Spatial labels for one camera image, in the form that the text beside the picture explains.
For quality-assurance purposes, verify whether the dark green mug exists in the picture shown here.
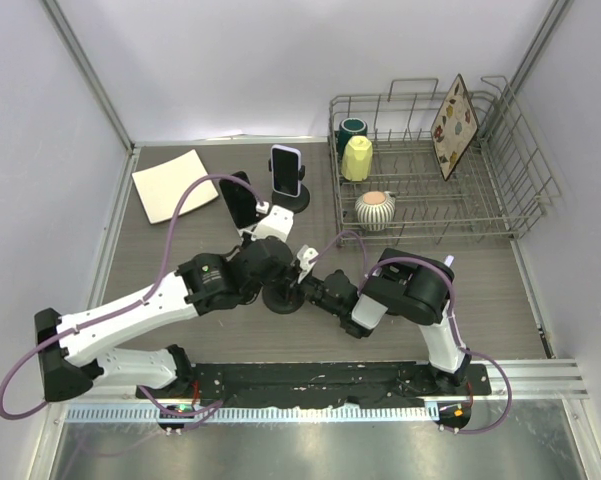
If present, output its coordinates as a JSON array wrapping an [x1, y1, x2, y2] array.
[[337, 117, 368, 149]]

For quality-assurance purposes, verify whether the white folding phone stand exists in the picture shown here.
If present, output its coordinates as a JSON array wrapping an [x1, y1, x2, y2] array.
[[237, 223, 258, 241]]

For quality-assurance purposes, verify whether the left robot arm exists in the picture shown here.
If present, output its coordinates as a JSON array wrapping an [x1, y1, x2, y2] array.
[[34, 237, 293, 403]]

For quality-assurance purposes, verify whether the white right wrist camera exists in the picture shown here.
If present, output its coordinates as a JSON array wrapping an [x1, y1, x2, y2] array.
[[296, 245, 319, 283]]

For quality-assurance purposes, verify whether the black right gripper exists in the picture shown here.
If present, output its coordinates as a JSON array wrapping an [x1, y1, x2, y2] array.
[[276, 264, 344, 316]]

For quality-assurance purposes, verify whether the yellow faceted cup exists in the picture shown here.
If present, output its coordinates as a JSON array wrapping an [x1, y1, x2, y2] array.
[[341, 135, 373, 182]]

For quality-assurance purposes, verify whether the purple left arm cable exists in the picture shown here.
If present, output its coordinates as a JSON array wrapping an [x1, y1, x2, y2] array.
[[0, 173, 271, 419]]

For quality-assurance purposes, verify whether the white square plate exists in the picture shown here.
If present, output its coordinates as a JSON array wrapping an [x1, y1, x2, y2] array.
[[132, 149, 208, 224]]

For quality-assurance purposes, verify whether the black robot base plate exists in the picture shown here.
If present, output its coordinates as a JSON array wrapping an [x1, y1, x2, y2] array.
[[151, 361, 492, 409]]

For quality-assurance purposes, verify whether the floral square plate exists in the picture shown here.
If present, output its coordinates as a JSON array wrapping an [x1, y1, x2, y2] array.
[[430, 74, 478, 181]]

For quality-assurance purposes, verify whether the black round-base phone stand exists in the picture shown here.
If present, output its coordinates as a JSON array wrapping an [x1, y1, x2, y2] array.
[[261, 280, 305, 315]]

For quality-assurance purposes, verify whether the black round-base stand at back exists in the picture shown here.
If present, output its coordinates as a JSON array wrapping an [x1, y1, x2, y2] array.
[[268, 160, 311, 213]]

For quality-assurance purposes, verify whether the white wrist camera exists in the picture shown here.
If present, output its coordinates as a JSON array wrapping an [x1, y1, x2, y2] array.
[[252, 204, 294, 242], [296, 245, 319, 283]]

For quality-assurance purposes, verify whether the black phone on white stand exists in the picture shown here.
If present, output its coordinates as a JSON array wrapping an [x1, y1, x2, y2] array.
[[218, 179, 259, 230]]

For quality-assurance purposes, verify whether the grey wire dish rack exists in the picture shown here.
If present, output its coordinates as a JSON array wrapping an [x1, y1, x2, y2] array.
[[327, 75, 561, 245]]

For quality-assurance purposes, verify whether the white slotted cable duct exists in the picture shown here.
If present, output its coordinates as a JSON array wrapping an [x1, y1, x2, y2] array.
[[65, 402, 439, 425]]

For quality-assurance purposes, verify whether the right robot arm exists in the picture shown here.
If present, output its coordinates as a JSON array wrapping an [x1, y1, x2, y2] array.
[[299, 248, 471, 395]]

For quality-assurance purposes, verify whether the striped white ceramic bowl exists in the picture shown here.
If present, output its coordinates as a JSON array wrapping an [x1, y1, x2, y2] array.
[[354, 191, 396, 232]]

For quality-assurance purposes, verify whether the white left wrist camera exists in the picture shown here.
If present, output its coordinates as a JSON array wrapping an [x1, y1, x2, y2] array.
[[252, 204, 294, 242]]

